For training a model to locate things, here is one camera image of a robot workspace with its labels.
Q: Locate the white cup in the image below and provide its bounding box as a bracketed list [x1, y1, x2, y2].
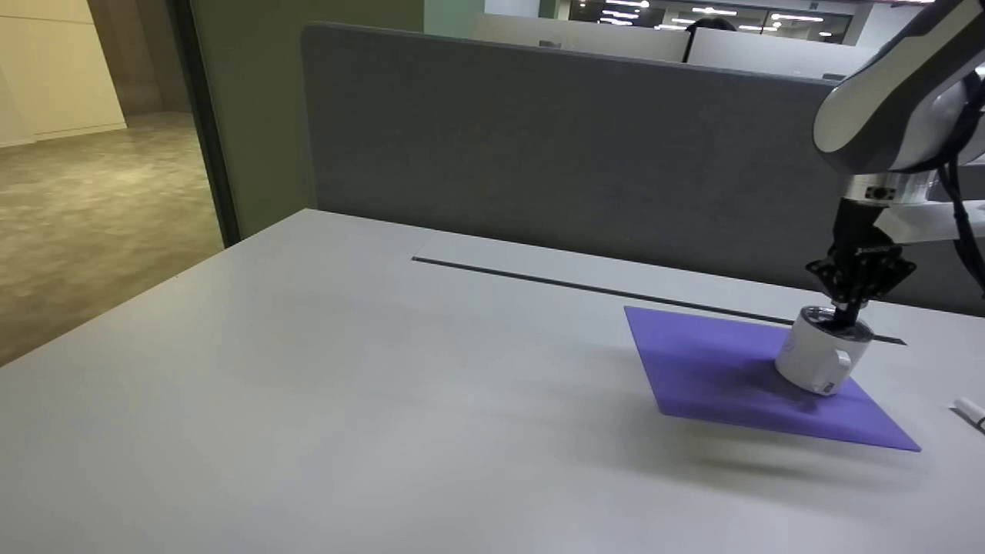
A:
[775, 305, 875, 396]

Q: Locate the purple mat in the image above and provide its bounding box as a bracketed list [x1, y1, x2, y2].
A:
[623, 305, 923, 453]

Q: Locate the grey desk partition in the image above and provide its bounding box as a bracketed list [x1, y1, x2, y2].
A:
[299, 22, 985, 317]

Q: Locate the white marker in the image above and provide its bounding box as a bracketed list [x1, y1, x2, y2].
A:
[953, 397, 985, 435]

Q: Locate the grey cup lid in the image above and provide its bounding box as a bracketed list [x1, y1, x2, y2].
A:
[800, 305, 875, 344]

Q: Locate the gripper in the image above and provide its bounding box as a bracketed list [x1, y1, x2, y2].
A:
[806, 198, 917, 326]

